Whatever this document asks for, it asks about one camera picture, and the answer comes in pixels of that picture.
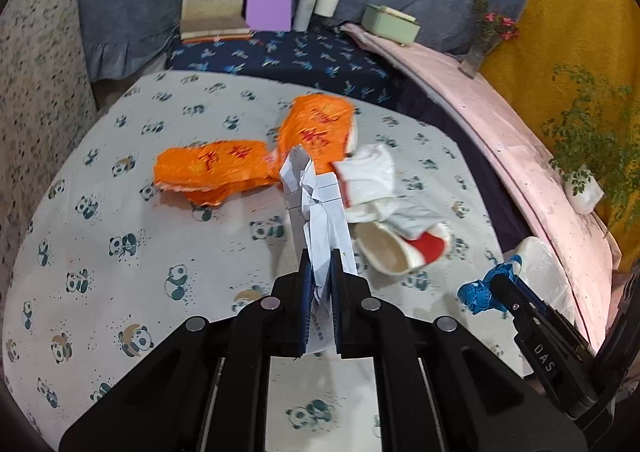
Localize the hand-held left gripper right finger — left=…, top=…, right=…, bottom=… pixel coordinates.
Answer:
left=331, top=249, right=586, bottom=452

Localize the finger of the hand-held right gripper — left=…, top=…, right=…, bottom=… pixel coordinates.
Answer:
left=515, top=279, right=591, bottom=358
left=492, top=274, right=598, bottom=420

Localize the pale green box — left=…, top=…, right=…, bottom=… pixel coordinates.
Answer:
left=361, top=3, right=422, bottom=47

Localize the dark purple cloth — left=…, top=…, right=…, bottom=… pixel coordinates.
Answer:
left=395, top=76, right=531, bottom=253

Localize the red flower bunch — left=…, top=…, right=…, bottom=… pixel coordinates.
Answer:
left=470, top=0, right=521, bottom=45

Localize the glass vase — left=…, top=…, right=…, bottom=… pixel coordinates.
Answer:
left=459, top=36, right=501, bottom=78

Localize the panda printed tablecloth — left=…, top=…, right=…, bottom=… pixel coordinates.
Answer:
left=0, top=70, right=531, bottom=452

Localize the white plastic bag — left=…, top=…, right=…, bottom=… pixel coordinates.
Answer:
left=500, top=236, right=583, bottom=333

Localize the red and white paper cup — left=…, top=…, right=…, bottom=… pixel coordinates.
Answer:
left=332, top=144, right=398, bottom=225
left=352, top=217, right=451, bottom=277

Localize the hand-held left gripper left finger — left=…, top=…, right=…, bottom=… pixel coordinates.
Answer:
left=57, top=252, right=316, bottom=452

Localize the pink cloth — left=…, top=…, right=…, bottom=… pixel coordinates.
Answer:
left=340, top=22, right=618, bottom=353

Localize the green plant in white pot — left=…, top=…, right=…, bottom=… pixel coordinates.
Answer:
left=542, top=64, right=640, bottom=215

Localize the yellow cloth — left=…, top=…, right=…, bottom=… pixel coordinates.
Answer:
left=480, top=0, right=640, bottom=273

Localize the orange crinkled wrapper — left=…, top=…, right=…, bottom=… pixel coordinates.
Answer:
left=152, top=138, right=273, bottom=207
left=277, top=94, right=361, bottom=177

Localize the blue wrapper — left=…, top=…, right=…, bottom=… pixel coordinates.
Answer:
left=457, top=257, right=523, bottom=315

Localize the tall white bottle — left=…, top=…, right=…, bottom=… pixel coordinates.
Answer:
left=292, top=0, right=321, bottom=32

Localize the white paper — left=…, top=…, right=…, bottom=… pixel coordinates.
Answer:
left=279, top=144, right=358, bottom=358

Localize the navy printed cloth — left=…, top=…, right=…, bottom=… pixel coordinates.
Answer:
left=166, top=29, right=406, bottom=107

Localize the beige cardboard box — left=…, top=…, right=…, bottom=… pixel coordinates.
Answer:
left=180, top=0, right=253, bottom=43

